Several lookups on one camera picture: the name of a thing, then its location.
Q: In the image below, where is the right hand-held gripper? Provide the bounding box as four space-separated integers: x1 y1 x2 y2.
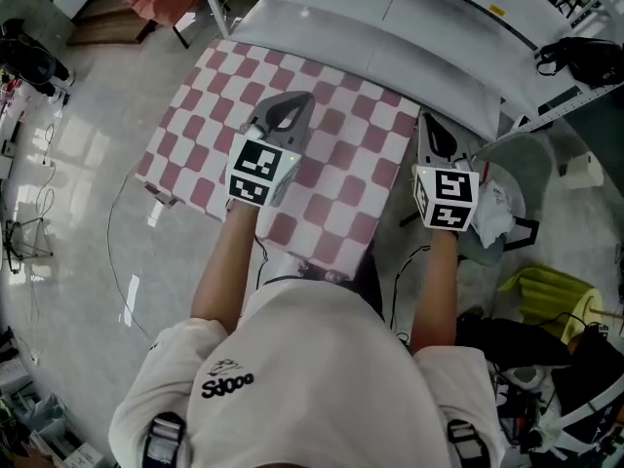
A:
411 111 482 233

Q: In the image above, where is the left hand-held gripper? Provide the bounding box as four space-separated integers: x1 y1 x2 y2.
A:
226 90 317 209

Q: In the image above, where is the pink white checkered cloth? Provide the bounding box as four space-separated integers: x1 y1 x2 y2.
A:
134 38 423 280

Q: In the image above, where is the person's left forearm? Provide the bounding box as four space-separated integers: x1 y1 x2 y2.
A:
189 200 259 335

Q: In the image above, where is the person's right forearm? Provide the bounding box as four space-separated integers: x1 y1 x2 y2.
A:
409 229 459 358

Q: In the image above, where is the grey round chair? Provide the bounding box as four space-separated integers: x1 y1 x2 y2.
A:
457 132 555 267

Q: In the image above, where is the white crumpled cloth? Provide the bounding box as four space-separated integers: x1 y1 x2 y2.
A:
470 178 516 249

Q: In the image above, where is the white metal shelf rack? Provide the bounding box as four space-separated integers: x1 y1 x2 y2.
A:
194 0 624 143

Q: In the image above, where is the black hanging backpack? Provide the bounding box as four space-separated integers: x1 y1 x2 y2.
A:
535 36 624 90

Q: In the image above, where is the yellow-green cushion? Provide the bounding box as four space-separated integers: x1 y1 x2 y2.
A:
496 265 605 343

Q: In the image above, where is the wooden step platform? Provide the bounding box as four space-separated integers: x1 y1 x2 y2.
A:
67 0 160 46

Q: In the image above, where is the black bag pile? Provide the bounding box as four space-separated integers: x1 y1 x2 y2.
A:
455 312 624 409

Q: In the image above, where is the person's white shirt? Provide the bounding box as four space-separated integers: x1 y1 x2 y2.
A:
107 280 506 468

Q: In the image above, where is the white sneaker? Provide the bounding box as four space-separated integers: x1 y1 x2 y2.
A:
506 366 547 392

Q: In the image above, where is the black office chair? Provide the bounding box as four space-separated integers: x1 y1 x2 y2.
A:
0 17 74 97

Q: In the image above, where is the black tripod stand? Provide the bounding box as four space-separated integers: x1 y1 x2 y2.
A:
2 216 55 262

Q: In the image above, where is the black cable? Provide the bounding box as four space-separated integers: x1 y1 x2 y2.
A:
392 245 433 340
253 234 303 292

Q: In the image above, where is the thin floor cable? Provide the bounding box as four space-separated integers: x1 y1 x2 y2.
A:
106 177 152 340

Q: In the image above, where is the grey backpack strap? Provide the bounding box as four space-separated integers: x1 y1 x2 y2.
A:
446 419 491 468
143 411 189 468

